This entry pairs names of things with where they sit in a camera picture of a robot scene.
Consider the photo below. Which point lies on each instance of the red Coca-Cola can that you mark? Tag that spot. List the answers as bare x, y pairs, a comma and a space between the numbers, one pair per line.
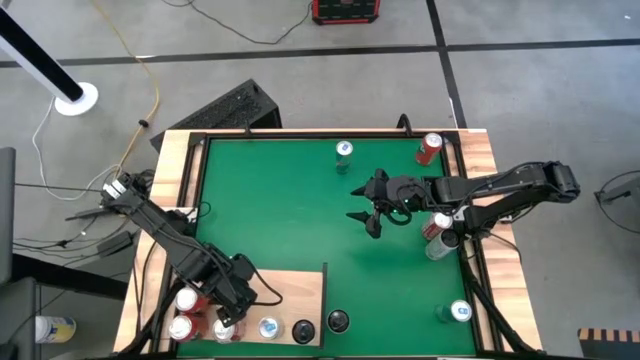
222, 335
435, 226

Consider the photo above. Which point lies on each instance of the blue can blue tab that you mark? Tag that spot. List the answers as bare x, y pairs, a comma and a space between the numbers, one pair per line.
270, 328

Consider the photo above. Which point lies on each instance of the black white pole round base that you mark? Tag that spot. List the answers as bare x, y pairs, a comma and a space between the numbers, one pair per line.
40, 60

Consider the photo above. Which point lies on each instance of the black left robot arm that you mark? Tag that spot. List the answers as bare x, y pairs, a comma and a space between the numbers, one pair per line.
165, 235

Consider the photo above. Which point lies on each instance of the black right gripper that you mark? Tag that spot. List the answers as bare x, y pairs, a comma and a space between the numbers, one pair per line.
400, 192

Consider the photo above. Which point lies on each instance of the red can blue logo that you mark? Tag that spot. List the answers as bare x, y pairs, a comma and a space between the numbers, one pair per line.
430, 145

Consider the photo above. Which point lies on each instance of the grey panel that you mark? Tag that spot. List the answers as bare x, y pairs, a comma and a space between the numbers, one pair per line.
6, 215

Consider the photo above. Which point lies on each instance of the white canister yellow label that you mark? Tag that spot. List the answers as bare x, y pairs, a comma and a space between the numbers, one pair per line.
55, 330

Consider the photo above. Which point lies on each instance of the wooden shelf board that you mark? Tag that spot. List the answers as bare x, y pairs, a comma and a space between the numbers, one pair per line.
300, 295

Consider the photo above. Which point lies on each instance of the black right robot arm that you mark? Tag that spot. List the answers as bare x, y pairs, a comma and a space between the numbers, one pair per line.
500, 187

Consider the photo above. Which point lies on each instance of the red soda can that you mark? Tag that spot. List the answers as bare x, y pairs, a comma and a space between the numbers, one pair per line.
185, 299
180, 327

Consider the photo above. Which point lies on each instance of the black table frame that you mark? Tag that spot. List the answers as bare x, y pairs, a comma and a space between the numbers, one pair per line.
300, 135

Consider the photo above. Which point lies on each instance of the tall silver can black lid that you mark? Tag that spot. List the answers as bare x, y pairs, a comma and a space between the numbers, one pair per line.
440, 248
303, 331

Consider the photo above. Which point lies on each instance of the striped box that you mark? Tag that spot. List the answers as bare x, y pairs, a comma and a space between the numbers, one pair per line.
610, 345

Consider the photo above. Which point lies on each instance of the black perforated case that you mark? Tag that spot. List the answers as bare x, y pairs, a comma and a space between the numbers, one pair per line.
230, 107

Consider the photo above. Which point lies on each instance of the black flat bracket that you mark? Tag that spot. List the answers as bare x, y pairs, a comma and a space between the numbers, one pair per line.
87, 214

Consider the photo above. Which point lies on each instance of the dark grey box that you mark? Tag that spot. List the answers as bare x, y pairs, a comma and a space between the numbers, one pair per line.
17, 320

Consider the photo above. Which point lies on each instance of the green can white lid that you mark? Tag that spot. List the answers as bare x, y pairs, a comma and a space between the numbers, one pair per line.
461, 311
344, 149

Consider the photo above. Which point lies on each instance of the black power adapter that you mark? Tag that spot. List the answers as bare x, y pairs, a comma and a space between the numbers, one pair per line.
116, 244

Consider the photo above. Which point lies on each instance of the green table mat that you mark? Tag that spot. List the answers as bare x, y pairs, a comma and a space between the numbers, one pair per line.
390, 280

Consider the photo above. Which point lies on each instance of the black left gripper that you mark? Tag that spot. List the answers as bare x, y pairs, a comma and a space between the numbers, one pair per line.
235, 290

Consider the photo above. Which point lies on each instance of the red black box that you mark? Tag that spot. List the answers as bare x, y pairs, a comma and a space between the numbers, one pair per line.
345, 10

